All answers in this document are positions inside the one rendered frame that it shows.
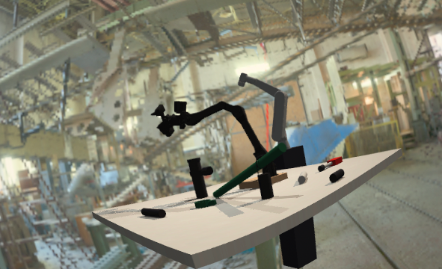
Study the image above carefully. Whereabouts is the green tube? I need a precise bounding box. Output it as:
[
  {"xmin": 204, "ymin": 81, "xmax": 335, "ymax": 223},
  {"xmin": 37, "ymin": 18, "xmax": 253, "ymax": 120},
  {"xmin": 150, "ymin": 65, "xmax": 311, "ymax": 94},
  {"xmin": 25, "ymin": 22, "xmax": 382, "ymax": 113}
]
[{"xmin": 212, "ymin": 143, "xmax": 286, "ymax": 198}]

